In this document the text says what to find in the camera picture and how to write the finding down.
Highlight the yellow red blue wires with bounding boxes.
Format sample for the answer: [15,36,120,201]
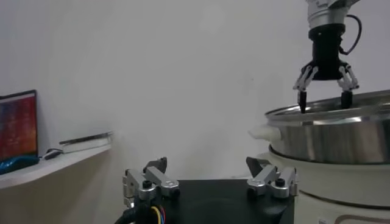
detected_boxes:
[149,205,167,224]

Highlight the flat white box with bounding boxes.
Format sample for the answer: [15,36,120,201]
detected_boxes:
[62,137,112,154]

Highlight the white side table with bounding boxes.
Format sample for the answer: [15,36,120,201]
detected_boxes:
[0,142,113,190]

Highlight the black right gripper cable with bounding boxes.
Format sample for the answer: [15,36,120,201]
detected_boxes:
[339,14,363,56]

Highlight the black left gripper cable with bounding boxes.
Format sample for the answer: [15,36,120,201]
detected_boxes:
[115,200,153,224]

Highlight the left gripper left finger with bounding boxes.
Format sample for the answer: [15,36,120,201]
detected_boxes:
[122,156,181,211]

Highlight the cream electric cooking pot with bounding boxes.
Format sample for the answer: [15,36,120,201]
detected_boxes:
[248,124,390,224]

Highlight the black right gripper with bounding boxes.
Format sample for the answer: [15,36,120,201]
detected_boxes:
[292,23,360,114]

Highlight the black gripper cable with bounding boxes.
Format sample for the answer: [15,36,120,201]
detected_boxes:
[115,200,153,224]
[339,14,363,56]

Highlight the black laptop with red screen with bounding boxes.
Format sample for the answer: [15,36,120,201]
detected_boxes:
[0,89,39,162]

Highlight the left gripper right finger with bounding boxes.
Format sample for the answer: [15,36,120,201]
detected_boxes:
[246,156,299,199]

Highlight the stainless steel steamer basket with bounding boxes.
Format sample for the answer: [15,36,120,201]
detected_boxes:
[264,89,390,165]

